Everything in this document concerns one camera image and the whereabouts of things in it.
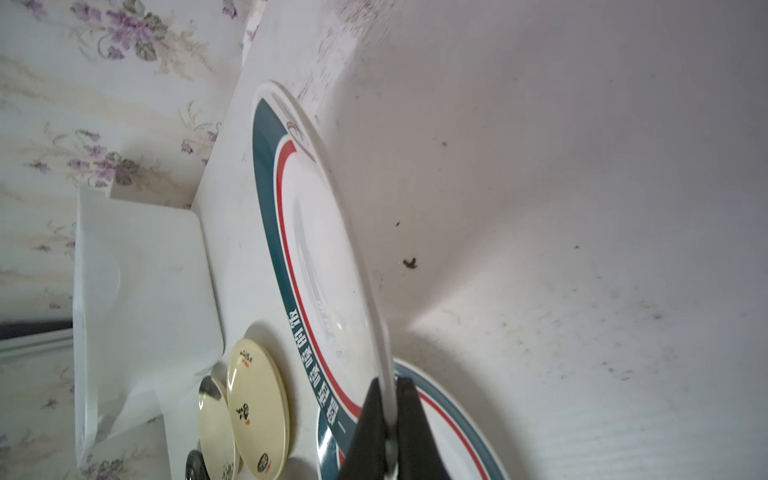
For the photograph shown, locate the white plastic bin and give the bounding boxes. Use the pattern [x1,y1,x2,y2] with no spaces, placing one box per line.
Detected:
[72,188,224,466]

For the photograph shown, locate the black round plate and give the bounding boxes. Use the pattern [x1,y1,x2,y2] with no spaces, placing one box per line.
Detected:
[184,450,210,480]

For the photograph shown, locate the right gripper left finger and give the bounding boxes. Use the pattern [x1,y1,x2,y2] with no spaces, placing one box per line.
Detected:
[337,379,388,480]

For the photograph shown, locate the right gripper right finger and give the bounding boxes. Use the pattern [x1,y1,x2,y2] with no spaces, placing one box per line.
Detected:
[396,377,450,480]

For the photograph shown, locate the white plate green red rim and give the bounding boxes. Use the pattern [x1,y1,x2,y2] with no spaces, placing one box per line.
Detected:
[316,359,509,480]

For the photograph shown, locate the cream plate with small motifs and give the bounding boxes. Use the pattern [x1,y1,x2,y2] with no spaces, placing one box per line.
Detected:
[226,338,290,479]

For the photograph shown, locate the cream plate with black patch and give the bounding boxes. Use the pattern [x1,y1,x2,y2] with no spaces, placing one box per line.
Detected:
[198,375,240,480]

